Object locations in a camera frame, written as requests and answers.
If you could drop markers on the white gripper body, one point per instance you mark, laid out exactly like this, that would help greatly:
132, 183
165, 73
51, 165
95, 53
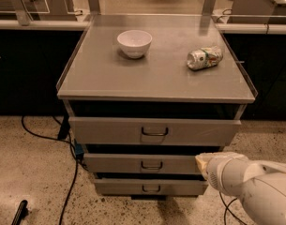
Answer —
219, 170

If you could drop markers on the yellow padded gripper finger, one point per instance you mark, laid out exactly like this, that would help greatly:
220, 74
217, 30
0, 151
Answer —
203, 159

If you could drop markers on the grey top drawer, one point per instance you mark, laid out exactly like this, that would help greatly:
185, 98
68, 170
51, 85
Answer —
107, 130

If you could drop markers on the grey drawer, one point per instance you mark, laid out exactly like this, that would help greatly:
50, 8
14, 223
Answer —
150, 187
128, 163
107, 130

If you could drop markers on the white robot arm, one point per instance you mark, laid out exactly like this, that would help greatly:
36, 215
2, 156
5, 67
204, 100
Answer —
259, 185

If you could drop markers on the grey bottom drawer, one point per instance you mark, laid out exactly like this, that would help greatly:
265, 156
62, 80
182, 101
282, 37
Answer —
150, 187

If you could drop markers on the grey drawer cabinet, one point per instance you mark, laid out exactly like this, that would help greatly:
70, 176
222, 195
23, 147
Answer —
101, 81

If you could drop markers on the grey middle drawer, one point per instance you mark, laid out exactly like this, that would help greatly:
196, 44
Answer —
128, 163

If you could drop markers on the crushed aluminium drink can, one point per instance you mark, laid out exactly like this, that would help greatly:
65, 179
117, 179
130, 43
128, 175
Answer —
204, 58

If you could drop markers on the blue box behind cabinet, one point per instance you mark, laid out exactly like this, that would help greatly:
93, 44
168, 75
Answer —
78, 150

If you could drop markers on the white ceramic bowl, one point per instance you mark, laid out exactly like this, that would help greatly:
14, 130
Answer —
134, 43

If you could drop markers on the black bar on floor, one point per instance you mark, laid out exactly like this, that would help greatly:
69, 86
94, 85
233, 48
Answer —
20, 213

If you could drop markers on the long white counter ledge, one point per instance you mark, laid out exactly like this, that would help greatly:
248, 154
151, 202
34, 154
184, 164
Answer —
227, 28

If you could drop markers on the right grey post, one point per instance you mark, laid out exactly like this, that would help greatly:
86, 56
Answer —
208, 7

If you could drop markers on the left grey post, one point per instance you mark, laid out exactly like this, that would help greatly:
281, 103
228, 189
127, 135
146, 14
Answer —
21, 14

